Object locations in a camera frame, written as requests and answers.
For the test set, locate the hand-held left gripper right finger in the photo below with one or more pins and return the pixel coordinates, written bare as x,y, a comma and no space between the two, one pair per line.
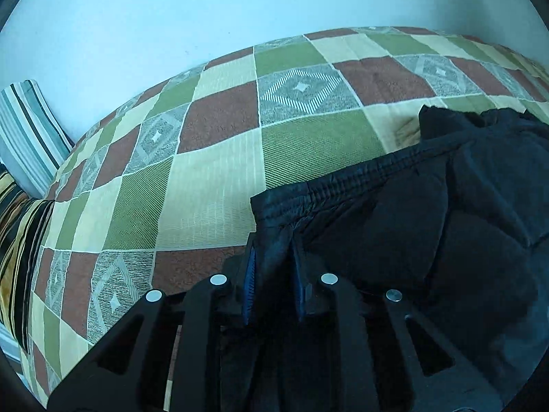
300,285

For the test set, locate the yellow black striped pillow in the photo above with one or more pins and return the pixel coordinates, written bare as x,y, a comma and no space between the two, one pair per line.
21,240

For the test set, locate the checkered green brown bedsheet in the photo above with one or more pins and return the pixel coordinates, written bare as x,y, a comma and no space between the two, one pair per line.
214,171

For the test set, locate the black quilted jacket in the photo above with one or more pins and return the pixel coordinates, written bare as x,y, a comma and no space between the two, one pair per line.
407,223

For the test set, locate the blue striped pillow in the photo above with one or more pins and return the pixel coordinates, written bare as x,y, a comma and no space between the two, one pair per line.
30,128

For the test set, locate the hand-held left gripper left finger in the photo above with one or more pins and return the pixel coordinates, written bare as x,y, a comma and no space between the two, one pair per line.
248,283

